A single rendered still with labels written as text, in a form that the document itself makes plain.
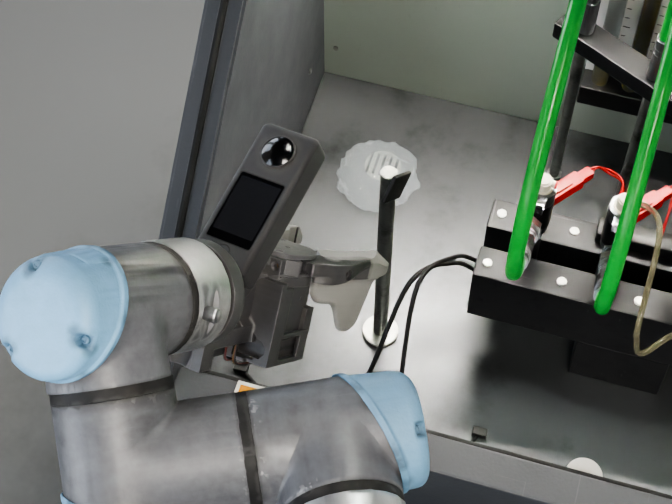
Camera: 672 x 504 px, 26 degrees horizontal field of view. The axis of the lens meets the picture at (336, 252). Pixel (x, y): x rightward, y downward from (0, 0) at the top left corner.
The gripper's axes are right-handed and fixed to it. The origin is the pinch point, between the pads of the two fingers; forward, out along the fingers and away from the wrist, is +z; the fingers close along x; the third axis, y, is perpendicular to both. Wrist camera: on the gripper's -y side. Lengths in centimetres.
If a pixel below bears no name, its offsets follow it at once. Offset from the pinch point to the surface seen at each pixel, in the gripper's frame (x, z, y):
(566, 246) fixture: 3.9, 44.5, 2.1
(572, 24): 11.1, 9.4, -20.3
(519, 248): 10.4, 12.0, -1.8
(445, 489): 2.6, 29.8, 26.5
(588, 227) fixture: 5.0, 46.8, -0.1
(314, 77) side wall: -36, 57, -7
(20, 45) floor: -144, 130, 8
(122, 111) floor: -118, 132, 15
